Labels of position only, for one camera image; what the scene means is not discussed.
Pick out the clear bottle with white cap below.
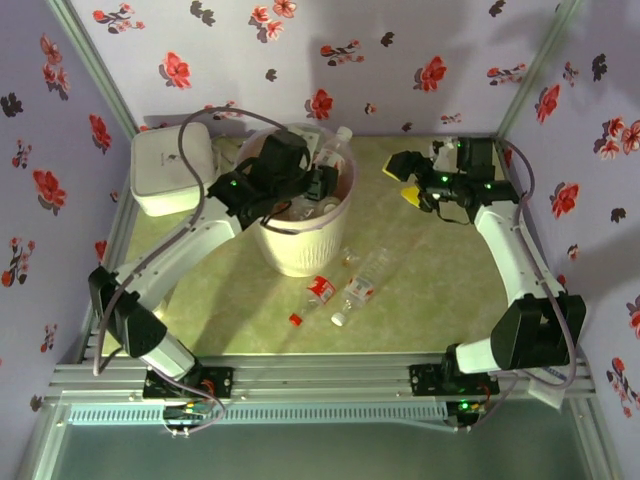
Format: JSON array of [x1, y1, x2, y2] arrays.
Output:
[[299, 194, 344, 221]]

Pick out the white ribbed plastic bin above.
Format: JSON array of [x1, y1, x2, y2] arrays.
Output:
[[234, 122, 357, 279]]

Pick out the pink bin liner bag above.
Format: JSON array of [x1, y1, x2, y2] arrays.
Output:
[[234, 122, 357, 236]]

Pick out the white square bin lid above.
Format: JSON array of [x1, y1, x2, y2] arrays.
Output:
[[130, 123, 219, 218]]

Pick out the green marbled table mat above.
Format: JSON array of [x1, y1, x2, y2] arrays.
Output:
[[99, 133, 524, 359]]

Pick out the red cola bottle red cap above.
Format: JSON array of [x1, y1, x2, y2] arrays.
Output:
[[288, 274, 337, 326]]

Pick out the long water bottle red-white label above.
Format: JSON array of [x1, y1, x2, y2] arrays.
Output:
[[330, 246, 399, 327]]

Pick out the right green controller board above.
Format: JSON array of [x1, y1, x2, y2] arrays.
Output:
[[446, 397, 487, 432]]

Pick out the green controller board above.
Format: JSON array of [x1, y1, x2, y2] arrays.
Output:
[[446, 397, 487, 432], [162, 399, 214, 439]]

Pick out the white plastic tag pouch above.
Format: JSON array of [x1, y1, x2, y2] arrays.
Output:
[[529, 367, 571, 410]]

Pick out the left green controller board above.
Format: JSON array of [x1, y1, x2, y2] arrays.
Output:
[[162, 399, 214, 439]]

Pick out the right thin black wire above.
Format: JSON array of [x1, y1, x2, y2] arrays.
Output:
[[436, 205, 472, 227]]

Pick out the left grey arm cable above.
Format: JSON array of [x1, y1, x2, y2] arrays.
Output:
[[93, 107, 301, 377]]

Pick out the right aluminium corner post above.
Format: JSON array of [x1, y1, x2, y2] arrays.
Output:
[[494, 0, 586, 139]]

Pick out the aluminium corner post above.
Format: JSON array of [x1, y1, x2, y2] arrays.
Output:
[[46, 0, 144, 136], [494, 0, 586, 139]]

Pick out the aluminium side frame rail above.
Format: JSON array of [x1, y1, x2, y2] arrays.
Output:
[[79, 132, 139, 366]]

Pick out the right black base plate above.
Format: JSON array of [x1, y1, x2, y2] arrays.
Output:
[[408, 363, 501, 397]]

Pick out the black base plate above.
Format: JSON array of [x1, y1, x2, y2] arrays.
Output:
[[408, 363, 501, 397], [142, 364, 235, 401]]

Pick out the aluminium front frame rail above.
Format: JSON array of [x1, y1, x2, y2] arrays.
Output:
[[48, 363, 599, 404]]

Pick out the left aluminium corner post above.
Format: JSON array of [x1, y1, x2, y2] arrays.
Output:
[[46, 0, 144, 136]]

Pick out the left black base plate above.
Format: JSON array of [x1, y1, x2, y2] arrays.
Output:
[[142, 364, 235, 401]]

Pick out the white slotted cable duct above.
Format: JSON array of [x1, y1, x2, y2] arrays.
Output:
[[66, 402, 450, 427]]

